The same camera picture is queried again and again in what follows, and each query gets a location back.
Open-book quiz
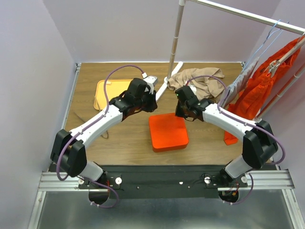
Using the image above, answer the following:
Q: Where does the orange box lid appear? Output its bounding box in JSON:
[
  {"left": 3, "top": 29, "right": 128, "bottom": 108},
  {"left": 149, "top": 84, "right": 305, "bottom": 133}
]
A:
[{"left": 148, "top": 113, "right": 189, "bottom": 145}]

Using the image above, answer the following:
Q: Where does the orange compartment box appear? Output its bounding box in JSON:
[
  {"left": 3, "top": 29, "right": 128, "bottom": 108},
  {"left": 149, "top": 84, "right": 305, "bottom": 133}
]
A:
[{"left": 152, "top": 144, "right": 188, "bottom": 153}]

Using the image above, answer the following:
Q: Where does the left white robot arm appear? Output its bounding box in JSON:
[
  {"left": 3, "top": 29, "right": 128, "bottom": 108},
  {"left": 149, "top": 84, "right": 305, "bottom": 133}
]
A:
[{"left": 51, "top": 76, "right": 158, "bottom": 188}]

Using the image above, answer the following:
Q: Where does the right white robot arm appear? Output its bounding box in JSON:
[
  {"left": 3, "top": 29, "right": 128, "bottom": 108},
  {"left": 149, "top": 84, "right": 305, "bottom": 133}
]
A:
[{"left": 175, "top": 86, "right": 278, "bottom": 187}]

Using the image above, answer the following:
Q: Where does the light orange tray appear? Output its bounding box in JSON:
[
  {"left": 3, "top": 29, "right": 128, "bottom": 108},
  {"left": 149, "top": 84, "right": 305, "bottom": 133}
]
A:
[{"left": 93, "top": 79, "right": 132, "bottom": 110}]

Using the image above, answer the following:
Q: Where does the beige crumpled cloth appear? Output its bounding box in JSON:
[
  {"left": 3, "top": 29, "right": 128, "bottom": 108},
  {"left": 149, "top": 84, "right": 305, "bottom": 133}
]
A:
[{"left": 167, "top": 67, "right": 224, "bottom": 102}]

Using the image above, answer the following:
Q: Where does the white clothes rack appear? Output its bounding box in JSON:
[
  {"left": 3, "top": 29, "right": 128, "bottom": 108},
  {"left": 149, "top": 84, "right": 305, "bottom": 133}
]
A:
[{"left": 151, "top": 0, "right": 305, "bottom": 125}]

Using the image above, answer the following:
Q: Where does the small orange cloth piece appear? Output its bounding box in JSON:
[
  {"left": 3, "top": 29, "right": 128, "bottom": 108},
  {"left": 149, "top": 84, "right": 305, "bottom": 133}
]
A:
[{"left": 224, "top": 131, "right": 238, "bottom": 146}]

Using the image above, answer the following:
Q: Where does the grey garment on hanger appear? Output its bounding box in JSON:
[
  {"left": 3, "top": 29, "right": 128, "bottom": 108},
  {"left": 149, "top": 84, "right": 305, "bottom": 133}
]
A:
[{"left": 220, "top": 57, "right": 259, "bottom": 108}]

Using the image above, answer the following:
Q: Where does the orange garment on hanger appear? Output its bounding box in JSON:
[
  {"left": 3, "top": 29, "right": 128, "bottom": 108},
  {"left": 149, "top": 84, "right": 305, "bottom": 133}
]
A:
[{"left": 226, "top": 35, "right": 305, "bottom": 120}]

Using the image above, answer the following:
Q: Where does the wooden clothes hanger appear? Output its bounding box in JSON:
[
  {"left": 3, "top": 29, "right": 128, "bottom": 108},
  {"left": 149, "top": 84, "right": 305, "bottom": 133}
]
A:
[{"left": 269, "top": 33, "right": 305, "bottom": 78}]

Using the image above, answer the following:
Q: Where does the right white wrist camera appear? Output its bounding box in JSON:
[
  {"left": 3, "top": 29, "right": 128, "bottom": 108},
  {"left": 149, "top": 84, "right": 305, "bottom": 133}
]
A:
[{"left": 189, "top": 85, "right": 197, "bottom": 94}]

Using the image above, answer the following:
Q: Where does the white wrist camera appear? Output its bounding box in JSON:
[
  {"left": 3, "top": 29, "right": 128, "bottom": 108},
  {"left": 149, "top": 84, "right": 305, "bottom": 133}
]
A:
[
  {"left": 143, "top": 76, "right": 158, "bottom": 94},
  {"left": 189, "top": 85, "right": 197, "bottom": 94}
]

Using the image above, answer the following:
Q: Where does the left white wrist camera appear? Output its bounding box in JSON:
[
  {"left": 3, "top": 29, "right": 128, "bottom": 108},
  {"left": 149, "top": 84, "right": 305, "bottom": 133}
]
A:
[{"left": 143, "top": 76, "right": 158, "bottom": 94}]

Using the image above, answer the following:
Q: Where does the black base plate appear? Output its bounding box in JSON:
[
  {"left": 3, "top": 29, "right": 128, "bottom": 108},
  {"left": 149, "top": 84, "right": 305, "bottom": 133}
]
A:
[{"left": 79, "top": 165, "right": 247, "bottom": 204}]

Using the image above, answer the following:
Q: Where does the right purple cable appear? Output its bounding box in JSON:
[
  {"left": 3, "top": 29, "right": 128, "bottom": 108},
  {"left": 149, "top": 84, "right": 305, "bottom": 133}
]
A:
[{"left": 185, "top": 75, "right": 286, "bottom": 205}]

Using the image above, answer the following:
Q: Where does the aluminium rail frame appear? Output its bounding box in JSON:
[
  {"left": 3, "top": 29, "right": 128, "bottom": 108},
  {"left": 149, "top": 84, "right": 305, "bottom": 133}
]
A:
[{"left": 27, "top": 62, "right": 305, "bottom": 229}]

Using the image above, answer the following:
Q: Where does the blue wire hanger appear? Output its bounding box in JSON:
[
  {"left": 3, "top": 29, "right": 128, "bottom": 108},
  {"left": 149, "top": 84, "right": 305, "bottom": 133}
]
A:
[{"left": 238, "top": 19, "right": 290, "bottom": 77}]

